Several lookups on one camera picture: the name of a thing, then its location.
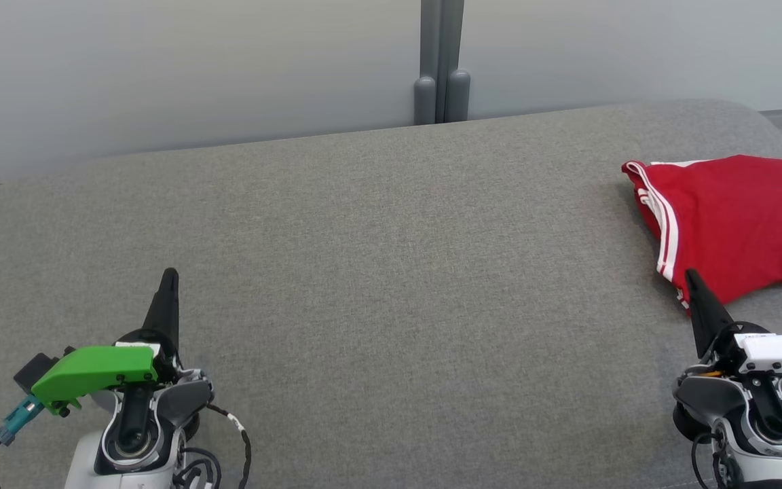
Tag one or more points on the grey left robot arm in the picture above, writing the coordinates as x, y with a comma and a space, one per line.
133, 435

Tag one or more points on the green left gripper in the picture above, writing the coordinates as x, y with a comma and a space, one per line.
92, 370

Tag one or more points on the grey partition post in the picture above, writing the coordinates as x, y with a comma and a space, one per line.
440, 68

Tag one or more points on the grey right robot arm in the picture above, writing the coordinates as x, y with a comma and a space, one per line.
764, 435

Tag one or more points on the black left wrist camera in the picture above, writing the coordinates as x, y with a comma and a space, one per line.
30, 372

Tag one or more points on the red Bulls jersey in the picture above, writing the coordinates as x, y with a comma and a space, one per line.
737, 217

